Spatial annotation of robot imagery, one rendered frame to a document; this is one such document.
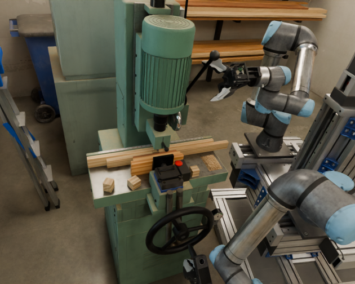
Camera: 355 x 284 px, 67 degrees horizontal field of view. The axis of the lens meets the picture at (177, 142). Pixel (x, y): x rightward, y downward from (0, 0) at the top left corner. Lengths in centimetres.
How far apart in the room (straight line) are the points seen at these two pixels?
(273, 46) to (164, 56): 66
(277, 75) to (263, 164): 69
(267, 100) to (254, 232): 52
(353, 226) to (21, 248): 189
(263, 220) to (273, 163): 84
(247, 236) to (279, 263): 99
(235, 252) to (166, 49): 69
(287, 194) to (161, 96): 52
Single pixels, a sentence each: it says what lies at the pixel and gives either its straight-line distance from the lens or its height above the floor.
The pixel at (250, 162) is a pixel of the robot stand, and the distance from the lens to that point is 162.
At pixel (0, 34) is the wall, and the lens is 338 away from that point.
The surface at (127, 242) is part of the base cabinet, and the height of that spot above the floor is 54.
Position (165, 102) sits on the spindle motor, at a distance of 98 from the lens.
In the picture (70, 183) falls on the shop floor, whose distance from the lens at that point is 241.
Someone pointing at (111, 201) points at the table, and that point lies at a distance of 113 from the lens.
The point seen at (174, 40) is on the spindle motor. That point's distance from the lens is 88.
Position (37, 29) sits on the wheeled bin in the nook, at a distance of 272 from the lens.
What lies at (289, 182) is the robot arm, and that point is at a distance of 83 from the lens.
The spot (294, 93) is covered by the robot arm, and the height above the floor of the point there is 128.
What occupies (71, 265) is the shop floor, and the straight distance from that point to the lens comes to 200.
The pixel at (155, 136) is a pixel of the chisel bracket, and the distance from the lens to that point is 111.
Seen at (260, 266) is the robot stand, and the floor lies 21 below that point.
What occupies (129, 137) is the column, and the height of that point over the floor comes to 90.
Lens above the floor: 174
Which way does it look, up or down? 38 degrees down
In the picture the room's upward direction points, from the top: 8 degrees clockwise
